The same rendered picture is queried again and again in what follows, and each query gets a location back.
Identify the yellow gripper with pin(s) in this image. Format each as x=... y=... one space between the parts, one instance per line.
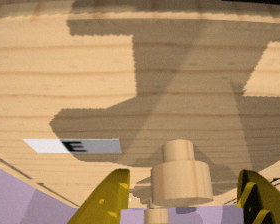
x=259 y=199

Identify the tan rectangular box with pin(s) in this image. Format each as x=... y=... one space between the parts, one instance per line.
x=39 y=184

